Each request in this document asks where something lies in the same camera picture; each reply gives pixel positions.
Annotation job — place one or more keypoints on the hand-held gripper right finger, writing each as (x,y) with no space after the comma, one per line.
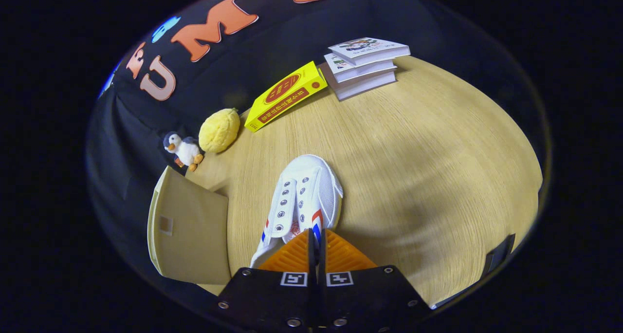
(370,299)

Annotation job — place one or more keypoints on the yellow book with red circle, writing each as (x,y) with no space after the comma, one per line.
(287,92)

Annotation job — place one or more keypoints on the yellow round plush ball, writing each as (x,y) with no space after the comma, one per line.
(219,131)

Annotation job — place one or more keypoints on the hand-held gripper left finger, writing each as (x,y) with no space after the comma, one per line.
(277,299)

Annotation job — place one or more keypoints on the black block at table corner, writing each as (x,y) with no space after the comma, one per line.
(496,257)

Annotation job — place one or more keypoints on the beige fabric storage box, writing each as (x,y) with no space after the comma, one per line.
(194,235)

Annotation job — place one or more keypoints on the penguin plush toy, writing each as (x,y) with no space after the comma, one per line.
(185,150)

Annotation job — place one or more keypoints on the white canvas shoe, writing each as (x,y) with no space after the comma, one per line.
(302,192)

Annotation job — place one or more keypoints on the black backdrop cloth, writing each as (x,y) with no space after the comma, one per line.
(292,31)

